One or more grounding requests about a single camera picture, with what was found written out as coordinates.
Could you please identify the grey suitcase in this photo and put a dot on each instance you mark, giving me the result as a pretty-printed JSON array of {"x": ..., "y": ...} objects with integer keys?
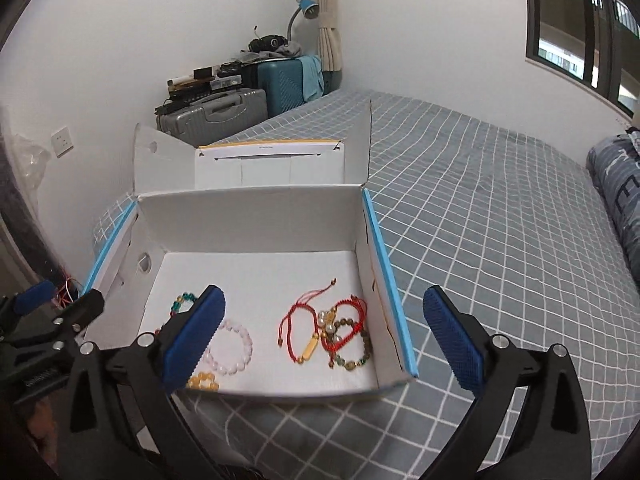
[{"x": 216, "y": 117}]

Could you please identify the small pearl piece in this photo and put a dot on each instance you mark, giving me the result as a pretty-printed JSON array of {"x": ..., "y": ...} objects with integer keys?
[{"x": 327, "y": 325}]

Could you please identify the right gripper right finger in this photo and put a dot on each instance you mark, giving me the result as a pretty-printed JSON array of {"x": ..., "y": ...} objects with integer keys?
[{"x": 551, "y": 437}]

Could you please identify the white blue cardboard box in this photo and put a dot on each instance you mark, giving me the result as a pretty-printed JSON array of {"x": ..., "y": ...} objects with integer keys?
[{"x": 286, "y": 229}]

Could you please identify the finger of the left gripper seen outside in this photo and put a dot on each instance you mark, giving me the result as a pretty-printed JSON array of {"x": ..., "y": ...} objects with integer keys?
[{"x": 79, "y": 315}]

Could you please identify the folded blue grey duvet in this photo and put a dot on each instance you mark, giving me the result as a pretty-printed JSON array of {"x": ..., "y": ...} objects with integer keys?
[{"x": 613, "y": 165}]

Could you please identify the teal suitcase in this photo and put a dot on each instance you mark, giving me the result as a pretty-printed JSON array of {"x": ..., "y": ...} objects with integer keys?
[{"x": 290, "y": 83}]

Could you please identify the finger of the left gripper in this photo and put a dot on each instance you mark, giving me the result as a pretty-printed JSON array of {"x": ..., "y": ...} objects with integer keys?
[{"x": 34, "y": 297}]

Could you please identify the blue desk lamp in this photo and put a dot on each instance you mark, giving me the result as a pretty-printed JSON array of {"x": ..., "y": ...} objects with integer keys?
[{"x": 308, "y": 9}]

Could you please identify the grey checked bed sheet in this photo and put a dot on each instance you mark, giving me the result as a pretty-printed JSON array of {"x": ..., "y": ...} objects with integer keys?
[{"x": 517, "y": 235}]

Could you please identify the left beige curtain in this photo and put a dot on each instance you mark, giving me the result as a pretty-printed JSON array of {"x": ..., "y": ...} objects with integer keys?
[{"x": 329, "y": 39}]

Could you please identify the dark framed window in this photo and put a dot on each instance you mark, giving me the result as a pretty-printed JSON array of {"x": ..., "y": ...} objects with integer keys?
[{"x": 593, "y": 42}]

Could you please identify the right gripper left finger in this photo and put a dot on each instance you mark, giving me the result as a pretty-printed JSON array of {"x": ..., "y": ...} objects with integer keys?
[{"x": 119, "y": 418}]

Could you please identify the white wall socket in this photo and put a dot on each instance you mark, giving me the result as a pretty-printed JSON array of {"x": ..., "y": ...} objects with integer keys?
[{"x": 61, "y": 142}]

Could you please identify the dark clutter pile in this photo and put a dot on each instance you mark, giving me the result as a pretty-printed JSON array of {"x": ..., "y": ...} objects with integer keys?
[{"x": 238, "y": 73}]

